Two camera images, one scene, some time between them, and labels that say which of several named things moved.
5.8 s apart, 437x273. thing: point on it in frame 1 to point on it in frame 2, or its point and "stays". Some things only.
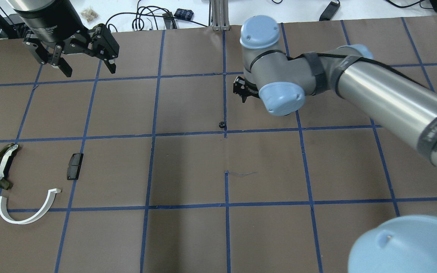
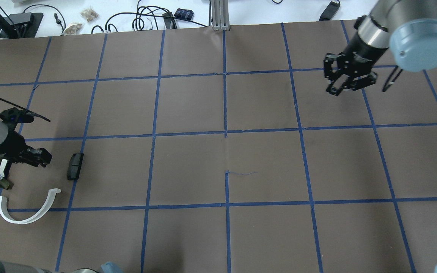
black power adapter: x=330 y=11 stays
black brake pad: x=74 y=165 stays
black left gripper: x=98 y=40 to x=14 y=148
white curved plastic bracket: x=5 y=215 stays
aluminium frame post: x=220 y=14 stays
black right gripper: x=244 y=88 to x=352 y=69
